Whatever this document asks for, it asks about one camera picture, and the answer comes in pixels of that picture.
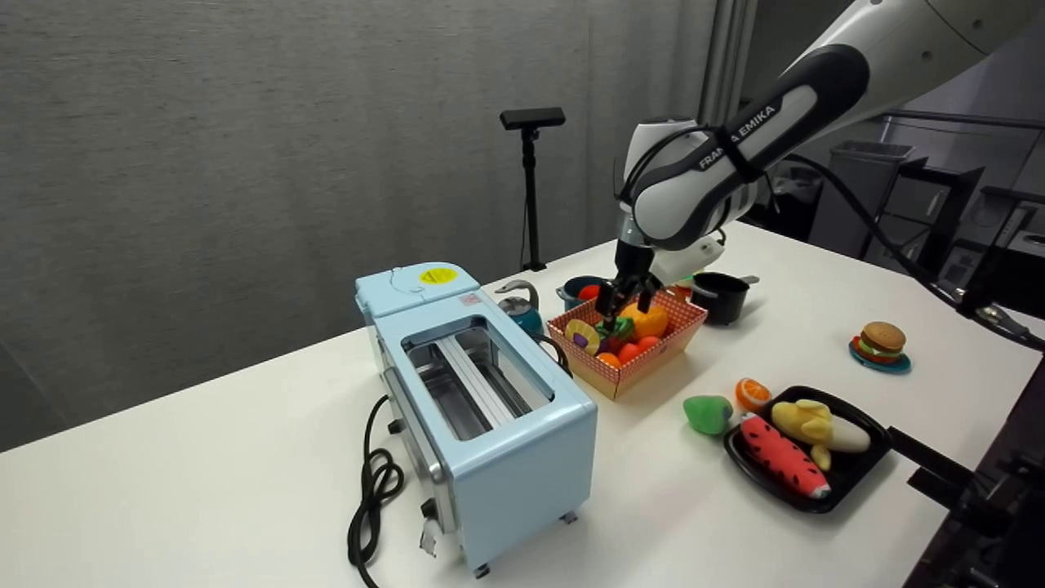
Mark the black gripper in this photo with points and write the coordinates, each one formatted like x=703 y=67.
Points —
x=632 y=274

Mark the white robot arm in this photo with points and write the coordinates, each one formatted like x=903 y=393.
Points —
x=685 y=176

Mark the orange plush fruit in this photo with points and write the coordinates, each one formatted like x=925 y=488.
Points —
x=656 y=320

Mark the red tomato plush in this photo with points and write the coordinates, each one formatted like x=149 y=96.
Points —
x=627 y=351

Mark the orange cardboard tray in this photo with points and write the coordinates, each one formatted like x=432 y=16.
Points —
x=685 y=320

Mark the black toy pot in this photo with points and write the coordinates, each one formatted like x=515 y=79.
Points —
x=724 y=296

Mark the teal toy kettle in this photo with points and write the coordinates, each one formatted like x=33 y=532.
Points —
x=519 y=302

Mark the green avocado plush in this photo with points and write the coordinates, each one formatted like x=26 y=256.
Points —
x=711 y=415

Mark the orange half plush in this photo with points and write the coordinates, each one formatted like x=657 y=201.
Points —
x=750 y=393

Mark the watermelon slice plush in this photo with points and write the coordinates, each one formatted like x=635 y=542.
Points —
x=783 y=459

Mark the yellow banana plush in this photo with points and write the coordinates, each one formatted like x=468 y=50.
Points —
x=809 y=421

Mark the plush burger toy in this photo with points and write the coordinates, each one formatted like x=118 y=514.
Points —
x=881 y=343

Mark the white egg toy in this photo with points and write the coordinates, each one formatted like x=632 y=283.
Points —
x=846 y=440

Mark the teal bowl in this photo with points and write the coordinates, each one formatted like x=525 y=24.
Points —
x=587 y=290

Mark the light blue toaster oven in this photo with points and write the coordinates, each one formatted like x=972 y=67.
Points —
x=502 y=432

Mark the black rectangular plate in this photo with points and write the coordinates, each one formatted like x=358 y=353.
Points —
x=809 y=450

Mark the camera on black stand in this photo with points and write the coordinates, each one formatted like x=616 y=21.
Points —
x=526 y=122

